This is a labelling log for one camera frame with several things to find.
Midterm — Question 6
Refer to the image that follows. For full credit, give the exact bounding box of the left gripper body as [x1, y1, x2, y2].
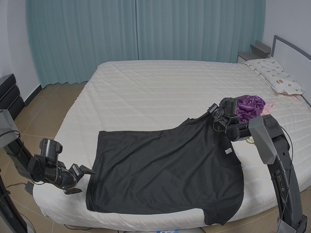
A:
[57, 164, 84, 191]

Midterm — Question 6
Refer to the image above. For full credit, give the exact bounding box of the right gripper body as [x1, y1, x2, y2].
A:
[207, 103, 220, 118]

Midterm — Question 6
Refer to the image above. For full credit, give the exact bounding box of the black T-shirt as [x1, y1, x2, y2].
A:
[86, 112, 244, 226]

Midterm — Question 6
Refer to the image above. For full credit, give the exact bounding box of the bed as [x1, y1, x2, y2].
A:
[33, 35, 311, 227]

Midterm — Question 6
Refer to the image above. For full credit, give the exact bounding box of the purple satin garment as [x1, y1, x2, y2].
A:
[237, 95, 266, 122]

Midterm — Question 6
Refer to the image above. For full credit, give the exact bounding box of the pink garment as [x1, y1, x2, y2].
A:
[262, 100, 276, 116]

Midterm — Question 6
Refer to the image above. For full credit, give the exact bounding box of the grey bedside table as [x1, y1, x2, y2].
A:
[238, 40, 271, 64]

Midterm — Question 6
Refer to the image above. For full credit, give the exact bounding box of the white printed pillow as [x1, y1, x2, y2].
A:
[242, 57, 305, 95]

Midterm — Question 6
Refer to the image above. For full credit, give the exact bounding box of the black chest of drawers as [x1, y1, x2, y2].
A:
[0, 74, 26, 121]

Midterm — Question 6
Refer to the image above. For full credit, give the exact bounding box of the blue-green curtain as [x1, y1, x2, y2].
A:
[26, 0, 266, 88]

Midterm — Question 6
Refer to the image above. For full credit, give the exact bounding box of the black cable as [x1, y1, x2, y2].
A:
[0, 130, 21, 140]
[278, 126, 294, 227]

